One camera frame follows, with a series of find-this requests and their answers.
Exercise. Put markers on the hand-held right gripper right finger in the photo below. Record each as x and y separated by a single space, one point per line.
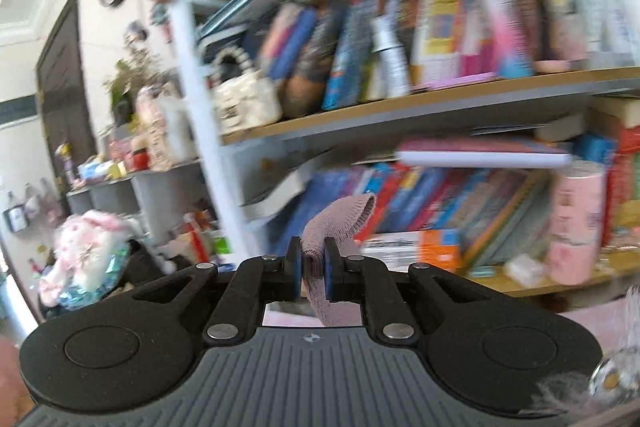
329 272

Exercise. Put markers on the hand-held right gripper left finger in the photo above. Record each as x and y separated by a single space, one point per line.
296 272

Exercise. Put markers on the purple and pink knit sweater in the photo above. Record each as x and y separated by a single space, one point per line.
332 222

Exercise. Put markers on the thick grey open book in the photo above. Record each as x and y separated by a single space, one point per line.
280 192

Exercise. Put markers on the orange and white toothpaste box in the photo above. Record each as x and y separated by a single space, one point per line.
410 252

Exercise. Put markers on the row of blue leaning books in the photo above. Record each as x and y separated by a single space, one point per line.
450 202

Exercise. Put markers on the white side shelf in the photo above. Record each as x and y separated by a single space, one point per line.
160 192

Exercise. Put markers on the cream quilted handbag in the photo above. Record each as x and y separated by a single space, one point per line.
245 102

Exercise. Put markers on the white vase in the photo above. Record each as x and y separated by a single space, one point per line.
177 132

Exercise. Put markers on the white bookshelf with wooden boards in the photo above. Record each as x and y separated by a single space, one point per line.
200 107

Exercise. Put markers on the white charger block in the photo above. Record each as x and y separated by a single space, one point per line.
524 271

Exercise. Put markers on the cartoon wooden plaque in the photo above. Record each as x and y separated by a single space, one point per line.
155 132

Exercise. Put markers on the pink and white plush toy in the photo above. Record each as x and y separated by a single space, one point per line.
85 257

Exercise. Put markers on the small spray bottle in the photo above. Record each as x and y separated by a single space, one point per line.
392 57

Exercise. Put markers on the pink sticker-covered canister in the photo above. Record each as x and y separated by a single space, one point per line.
575 222

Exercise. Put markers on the dried flowers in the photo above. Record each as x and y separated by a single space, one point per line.
132 77

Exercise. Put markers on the row of colourful paperback books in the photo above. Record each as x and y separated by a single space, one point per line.
440 32

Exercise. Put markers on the clear ball feather charm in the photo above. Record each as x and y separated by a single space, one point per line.
607 379

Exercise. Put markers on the dark door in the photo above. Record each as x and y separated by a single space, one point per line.
65 82

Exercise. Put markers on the pink gradient bottle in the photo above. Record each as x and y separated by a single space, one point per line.
502 22

